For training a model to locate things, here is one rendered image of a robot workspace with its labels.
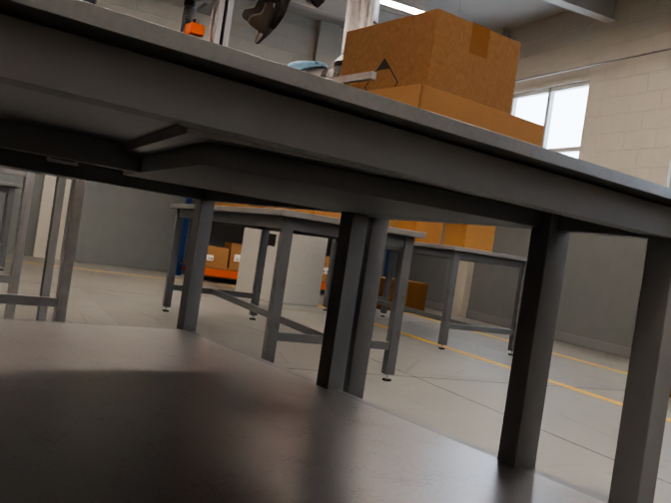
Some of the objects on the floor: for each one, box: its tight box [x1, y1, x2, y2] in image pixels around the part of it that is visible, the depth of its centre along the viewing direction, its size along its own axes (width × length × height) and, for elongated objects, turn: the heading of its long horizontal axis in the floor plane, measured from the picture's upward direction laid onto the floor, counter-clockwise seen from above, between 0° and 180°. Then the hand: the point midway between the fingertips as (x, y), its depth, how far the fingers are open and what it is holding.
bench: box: [323, 239, 527, 355], centre depth 667 cm, size 220×80×78 cm
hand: (261, 38), depth 161 cm, fingers closed
